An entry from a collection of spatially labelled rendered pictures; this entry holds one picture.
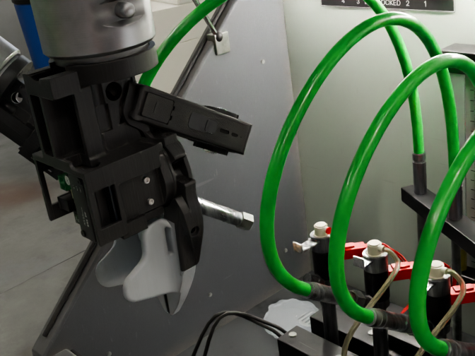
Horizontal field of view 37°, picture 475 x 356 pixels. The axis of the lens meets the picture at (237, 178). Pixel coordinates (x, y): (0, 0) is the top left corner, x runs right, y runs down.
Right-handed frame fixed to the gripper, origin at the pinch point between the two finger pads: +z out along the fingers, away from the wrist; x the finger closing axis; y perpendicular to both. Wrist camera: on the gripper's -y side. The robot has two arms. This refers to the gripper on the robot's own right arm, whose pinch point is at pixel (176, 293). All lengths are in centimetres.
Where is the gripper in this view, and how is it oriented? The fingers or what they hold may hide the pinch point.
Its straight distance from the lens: 57.6
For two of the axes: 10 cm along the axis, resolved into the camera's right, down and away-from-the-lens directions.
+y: -7.4, 3.5, -5.8
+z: 1.3, 9.1, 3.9
